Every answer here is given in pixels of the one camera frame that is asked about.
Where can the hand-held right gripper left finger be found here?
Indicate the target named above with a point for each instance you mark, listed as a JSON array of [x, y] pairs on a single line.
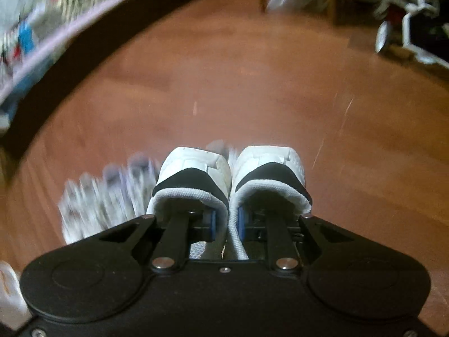
[[210, 224]]

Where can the white stroller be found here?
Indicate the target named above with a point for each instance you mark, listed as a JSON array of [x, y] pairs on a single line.
[[407, 28]]

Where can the dark wooden bed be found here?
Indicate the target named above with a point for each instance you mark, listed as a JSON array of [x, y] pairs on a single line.
[[87, 49]]

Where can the white shoe with black heel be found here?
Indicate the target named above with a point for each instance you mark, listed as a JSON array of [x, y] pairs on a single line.
[[266, 165], [189, 168]]

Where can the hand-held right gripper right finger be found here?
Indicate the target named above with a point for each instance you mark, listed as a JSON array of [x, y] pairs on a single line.
[[242, 224]]

